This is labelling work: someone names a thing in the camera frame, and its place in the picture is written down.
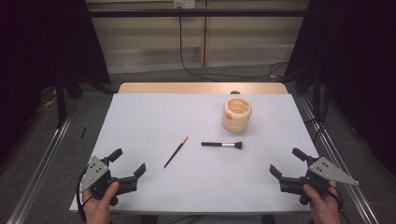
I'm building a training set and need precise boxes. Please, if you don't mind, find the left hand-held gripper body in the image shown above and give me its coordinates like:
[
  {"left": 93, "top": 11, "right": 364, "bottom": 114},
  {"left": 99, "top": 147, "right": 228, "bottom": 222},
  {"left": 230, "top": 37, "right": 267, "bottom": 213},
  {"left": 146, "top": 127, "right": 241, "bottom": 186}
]
[{"left": 78, "top": 155, "right": 139, "bottom": 207}]

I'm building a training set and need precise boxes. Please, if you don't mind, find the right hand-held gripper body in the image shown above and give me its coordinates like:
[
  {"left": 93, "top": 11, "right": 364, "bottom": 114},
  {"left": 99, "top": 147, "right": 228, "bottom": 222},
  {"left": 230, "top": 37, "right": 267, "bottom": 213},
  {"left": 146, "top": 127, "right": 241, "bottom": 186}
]
[{"left": 278, "top": 156, "right": 360, "bottom": 206}]

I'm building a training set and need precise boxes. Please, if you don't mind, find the thin brush with gold ferrule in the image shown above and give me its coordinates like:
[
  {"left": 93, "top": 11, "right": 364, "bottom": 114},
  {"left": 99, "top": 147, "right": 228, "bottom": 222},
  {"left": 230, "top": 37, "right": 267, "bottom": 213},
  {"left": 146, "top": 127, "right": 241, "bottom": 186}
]
[{"left": 163, "top": 135, "right": 190, "bottom": 169}]

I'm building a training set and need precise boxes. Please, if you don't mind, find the black makeup brush silver ferrule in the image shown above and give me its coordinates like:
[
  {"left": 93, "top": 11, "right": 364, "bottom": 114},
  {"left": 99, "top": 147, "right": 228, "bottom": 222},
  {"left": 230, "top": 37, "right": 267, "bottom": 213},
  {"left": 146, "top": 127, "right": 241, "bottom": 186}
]
[{"left": 200, "top": 141, "right": 244, "bottom": 150}]

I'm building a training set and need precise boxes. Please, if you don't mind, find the person's left hand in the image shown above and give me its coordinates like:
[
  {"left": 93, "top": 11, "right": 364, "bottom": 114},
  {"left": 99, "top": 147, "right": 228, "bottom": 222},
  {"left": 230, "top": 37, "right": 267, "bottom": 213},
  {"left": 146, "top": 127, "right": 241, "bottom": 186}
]
[{"left": 82, "top": 181, "right": 120, "bottom": 224}]

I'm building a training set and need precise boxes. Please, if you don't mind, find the person's right hand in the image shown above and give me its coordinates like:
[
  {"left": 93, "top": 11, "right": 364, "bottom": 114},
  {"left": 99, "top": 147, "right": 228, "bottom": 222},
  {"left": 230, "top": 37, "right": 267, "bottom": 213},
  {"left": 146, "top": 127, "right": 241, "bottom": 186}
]
[{"left": 302, "top": 180, "right": 342, "bottom": 224}]

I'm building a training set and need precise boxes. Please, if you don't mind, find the white table mat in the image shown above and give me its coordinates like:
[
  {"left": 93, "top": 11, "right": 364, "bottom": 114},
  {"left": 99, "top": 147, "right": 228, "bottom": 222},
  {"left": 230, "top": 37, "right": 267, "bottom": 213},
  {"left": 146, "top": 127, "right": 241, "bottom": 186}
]
[{"left": 68, "top": 92, "right": 344, "bottom": 216}]

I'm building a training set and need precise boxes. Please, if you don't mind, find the black metal stand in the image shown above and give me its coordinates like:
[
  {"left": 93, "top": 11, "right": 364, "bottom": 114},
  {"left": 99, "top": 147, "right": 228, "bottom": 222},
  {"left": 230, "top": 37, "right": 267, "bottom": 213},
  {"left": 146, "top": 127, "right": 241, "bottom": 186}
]
[{"left": 54, "top": 74, "right": 68, "bottom": 128}]

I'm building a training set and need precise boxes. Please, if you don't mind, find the wooden table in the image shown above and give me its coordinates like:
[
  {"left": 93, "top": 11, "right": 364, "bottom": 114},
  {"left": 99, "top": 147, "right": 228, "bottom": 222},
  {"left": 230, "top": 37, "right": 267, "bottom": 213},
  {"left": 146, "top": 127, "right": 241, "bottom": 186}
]
[{"left": 117, "top": 81, "right": 289, "bottom": 95}]

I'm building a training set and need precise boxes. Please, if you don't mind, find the black curtain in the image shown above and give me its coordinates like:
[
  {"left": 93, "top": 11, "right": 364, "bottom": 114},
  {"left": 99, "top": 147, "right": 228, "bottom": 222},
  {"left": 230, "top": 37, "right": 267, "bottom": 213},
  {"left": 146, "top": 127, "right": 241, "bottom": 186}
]
[
  {"left": 284, "top": 0, "right": 396, "bottom": 178},
  {"left": 0, "top": 0, "right": 112, "bottom": 167}
]

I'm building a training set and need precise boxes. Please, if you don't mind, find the beige office desk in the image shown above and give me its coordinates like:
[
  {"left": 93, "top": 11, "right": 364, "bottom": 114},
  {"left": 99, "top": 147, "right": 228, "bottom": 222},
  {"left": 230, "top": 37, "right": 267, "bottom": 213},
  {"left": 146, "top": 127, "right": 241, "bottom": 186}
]
[{"left": 85, "top": 0, "right": 311, "bottom": 75}]

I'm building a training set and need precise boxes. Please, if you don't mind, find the black horizontal bar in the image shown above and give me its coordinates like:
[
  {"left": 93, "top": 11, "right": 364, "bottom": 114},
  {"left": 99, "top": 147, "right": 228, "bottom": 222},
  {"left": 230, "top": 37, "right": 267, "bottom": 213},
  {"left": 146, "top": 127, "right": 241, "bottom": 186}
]
[{"left": 87, "top": 8, "right": 310, "bottom": 18}]

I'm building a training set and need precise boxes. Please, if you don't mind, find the white power outlet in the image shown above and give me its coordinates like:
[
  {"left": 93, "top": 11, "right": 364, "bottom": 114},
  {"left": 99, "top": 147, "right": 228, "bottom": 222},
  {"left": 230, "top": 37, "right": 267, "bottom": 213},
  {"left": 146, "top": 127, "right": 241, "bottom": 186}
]
[{"left": 173, "top": 0, "right": 196, "bottom": 9}]

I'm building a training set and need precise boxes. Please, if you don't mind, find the left hand-held gripper cable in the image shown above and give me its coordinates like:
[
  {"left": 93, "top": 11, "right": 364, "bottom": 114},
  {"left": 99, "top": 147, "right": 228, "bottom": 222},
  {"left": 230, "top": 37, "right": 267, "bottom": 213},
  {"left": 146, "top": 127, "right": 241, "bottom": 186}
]
[{"left": 76, "top": 168, "right": 95, "bottom": 224}]

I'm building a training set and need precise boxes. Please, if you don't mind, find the hand-held gripper cable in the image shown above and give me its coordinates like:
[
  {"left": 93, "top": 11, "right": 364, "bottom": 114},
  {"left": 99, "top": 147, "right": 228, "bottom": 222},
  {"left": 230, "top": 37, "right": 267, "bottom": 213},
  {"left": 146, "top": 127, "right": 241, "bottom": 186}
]
[
  {"left": 326, "top": 183, "right": 353, "bottom": 224},
  {"left": 76, "top": 168, "right": 95, "bottom": 224}
]

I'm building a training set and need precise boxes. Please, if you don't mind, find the right hand-held gripper cable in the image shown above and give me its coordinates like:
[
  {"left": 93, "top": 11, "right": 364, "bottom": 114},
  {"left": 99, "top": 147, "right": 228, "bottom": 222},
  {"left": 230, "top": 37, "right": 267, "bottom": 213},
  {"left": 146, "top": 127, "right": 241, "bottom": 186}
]
[{"left": 326, "top": 183, "right": 353, "bottom": 224}]

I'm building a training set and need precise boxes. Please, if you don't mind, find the aluminium rail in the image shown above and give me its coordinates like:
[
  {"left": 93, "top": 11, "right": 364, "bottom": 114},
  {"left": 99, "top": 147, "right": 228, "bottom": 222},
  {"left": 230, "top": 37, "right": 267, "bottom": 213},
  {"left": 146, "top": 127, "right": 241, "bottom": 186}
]
[
  {"left": 6, "top": 99, "right": 82, "bottom": 224},
  {"left": 298, "top": 94, "right": 380, "bottom": 224}
]

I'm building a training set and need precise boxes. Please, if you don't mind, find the black wall cable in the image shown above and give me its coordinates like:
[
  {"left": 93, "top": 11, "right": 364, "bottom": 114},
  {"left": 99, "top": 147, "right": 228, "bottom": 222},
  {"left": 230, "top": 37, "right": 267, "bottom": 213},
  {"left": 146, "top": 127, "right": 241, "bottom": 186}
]
[{"left": 177, "top": 7, "right": 290, "bottom": 83}]

